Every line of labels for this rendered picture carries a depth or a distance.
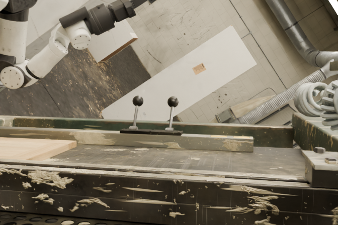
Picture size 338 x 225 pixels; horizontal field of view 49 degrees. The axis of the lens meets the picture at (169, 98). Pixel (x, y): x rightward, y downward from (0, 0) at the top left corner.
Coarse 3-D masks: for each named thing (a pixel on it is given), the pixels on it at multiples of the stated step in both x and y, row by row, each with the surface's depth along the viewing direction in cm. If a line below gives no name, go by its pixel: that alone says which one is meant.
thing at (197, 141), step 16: (0, 128) 127; (16, 128) 127; (32, 128) 128; (48, 128) 128; (96, 144) 121; (112, 144) 120; (128, 144) 119; (144, 144) 118; (160, 144) 117; (176, 144) 116; (192, 144) 115; (208, 144) 114; (224, 144) 113; (240, 144) 112
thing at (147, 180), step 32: (0, 160) 64; (32, 160) 64; (320, 160) 51; (0, 192) 59; (32, 192) 58; (64, 192) 57; (96, 192) 56; (128, 192) 55; (160, 192) 55; (192, 192) 54; (224, 192) 53; (256, 192) 52; (288, 192) 51; (320, 192) 50; (192, 224) 54; (224, 224) 53; (256, 224) 52; (288, 224) 51; (320, 224) 51
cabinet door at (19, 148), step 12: (0, 144) 110; (12, 144) 110; (24, 144) 110; (36, 144) 111; (48, 144) 109; (60, 144) 110; (72, 144) 114; (0, 156) 92; (12, 156) 92; (24, 156) 92; (36, 156) 93; (48, 156) 99
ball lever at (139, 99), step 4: (136, 96) 124; (140, 96) 125; (132, 100) 125; (136, 100) 124; (140, 100) 124; (136, 104) 124; (140, 104) 124; (136, 108) 124; (136, 112) 123; (136, 116) 123; (132, 128) 120; (136, 128) 120
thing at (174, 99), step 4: (172, 96) 123; (168, 100) 122; (172, 100) 121; (176, 100) 122; (168, 104) 122; (172, 104) 122; (176, 104) 122; (172, 108) 122; (172, 112) 121; (172, 116) 120; (172, 120) 120; (168, 128) 118; (172, 128) 118
